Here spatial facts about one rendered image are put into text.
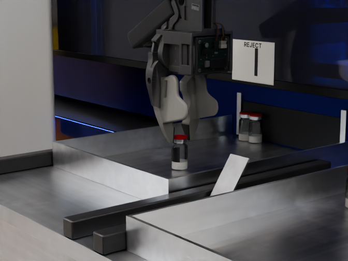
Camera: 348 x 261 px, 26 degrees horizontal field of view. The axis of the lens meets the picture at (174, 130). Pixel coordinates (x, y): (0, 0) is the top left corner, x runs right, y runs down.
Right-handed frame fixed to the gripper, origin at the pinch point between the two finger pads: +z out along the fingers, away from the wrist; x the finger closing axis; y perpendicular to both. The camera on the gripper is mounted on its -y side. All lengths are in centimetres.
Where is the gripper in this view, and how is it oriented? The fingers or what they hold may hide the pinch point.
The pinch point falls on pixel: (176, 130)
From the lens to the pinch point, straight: 102.8
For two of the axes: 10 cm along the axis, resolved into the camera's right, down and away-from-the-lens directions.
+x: 7.8, -1.3, 6.2
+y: 6.3, 1.5, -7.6
